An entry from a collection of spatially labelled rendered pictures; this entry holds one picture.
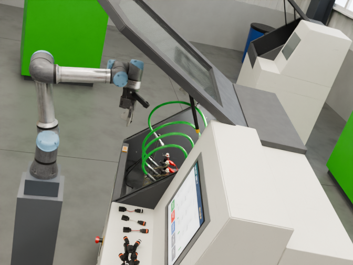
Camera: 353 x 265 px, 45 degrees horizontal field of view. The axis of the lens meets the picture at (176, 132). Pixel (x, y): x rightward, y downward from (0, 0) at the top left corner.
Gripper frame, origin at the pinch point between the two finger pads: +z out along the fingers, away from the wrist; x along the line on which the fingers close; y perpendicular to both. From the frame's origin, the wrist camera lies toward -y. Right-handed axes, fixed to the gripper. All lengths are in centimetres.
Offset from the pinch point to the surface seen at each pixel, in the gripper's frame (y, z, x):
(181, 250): -41, 23, 86
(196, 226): -44, 12, 87
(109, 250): -11, 43, 63
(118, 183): -1.3, 32.4, 9.9
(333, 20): -242, -131, -588
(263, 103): -72, -25, -14
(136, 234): -20, 40, 48
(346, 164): -213, 49, -243
